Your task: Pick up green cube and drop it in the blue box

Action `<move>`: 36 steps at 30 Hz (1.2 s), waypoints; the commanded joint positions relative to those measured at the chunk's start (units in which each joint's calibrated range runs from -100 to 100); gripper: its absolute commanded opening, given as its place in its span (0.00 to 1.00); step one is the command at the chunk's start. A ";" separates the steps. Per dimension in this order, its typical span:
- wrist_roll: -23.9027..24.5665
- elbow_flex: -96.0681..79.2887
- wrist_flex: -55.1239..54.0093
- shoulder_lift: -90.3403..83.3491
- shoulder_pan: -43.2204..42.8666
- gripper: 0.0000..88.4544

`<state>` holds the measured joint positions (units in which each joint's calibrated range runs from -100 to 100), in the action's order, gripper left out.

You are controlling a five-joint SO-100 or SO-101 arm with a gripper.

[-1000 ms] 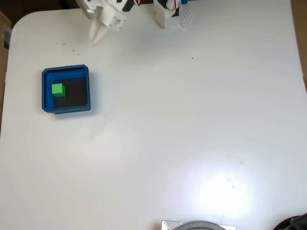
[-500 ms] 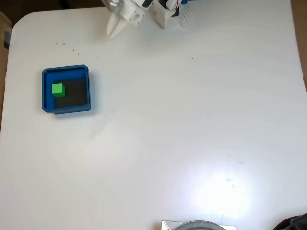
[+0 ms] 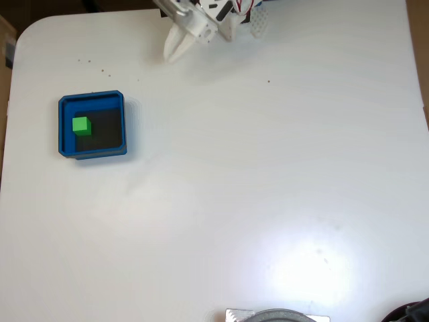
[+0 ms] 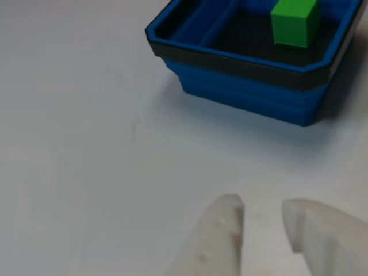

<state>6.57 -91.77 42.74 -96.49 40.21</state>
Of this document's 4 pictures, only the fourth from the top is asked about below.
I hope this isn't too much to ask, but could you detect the green cube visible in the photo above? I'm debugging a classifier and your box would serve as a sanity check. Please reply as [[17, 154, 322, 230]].
[[270, 0, 320, 48]]

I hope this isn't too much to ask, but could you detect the blue square box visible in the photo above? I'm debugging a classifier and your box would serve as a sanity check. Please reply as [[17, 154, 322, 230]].
[[144, 0, 368, 128]]

